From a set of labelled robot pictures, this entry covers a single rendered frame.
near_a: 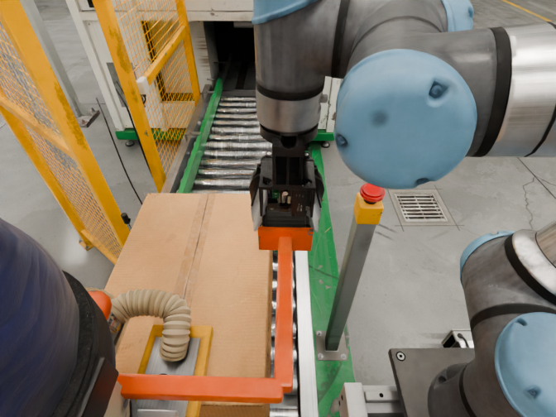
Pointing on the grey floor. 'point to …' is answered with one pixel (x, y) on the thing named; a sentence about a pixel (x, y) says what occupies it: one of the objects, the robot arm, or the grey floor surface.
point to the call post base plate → (329, 352)
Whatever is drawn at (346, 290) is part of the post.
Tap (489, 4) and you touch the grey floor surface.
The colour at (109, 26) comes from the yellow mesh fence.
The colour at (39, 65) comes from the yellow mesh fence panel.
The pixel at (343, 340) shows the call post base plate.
